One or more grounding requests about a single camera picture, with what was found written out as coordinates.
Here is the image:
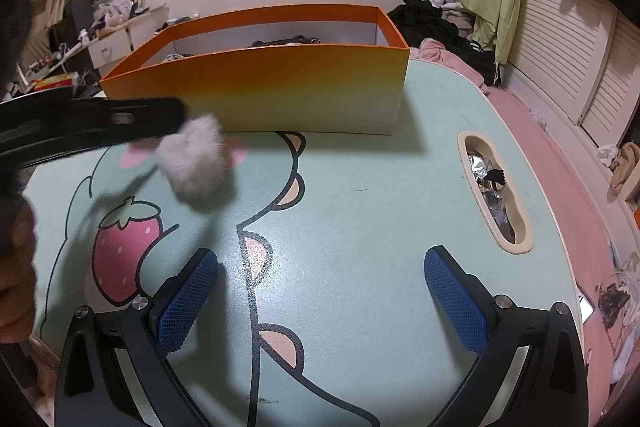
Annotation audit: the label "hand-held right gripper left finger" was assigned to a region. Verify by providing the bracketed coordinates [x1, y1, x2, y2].
[52, 248, 219, 427]

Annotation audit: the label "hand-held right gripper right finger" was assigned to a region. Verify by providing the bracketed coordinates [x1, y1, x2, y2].
[424, 246, 591, 427]

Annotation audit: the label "white drawer cabinet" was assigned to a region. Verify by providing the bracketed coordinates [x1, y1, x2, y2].
[87, 4, 168, 70]

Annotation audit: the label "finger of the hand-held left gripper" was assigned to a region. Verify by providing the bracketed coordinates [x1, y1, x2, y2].
[0, 97, 187, 170]

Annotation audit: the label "black plastic object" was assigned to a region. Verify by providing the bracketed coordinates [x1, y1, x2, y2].
[252, 34, 321, 48]

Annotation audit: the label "crumpled foil wrappers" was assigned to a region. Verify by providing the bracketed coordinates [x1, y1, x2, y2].
[467, 147, 518, 243]

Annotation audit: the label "white louvred closet doors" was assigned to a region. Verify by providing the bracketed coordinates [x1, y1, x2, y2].
[505, 0, 640, 148]

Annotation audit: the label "pink garment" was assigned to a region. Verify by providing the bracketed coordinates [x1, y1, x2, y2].
[410, 39, 486, 85]

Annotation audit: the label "orange gradient cardboard box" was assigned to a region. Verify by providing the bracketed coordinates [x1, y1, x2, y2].
[100, 5, 411, 135]

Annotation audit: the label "red box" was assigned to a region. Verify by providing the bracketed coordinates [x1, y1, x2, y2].
[30, 74, 76, 92]

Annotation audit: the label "beige garment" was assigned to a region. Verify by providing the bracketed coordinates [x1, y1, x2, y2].
[607, 142, 640, 204]

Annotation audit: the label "grey fluffy pom-pom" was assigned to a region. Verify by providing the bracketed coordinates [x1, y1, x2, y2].
[157, 114, 237, 204]

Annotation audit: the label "black clothes pile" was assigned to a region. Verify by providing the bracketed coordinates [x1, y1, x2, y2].
[387, 0, 503, 88]

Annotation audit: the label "dark patterned cloth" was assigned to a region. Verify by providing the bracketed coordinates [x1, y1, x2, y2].
[597, 274, 633, 328]

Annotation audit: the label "person's left hand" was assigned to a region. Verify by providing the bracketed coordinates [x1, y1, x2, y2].
[0, 199, 38, 345]

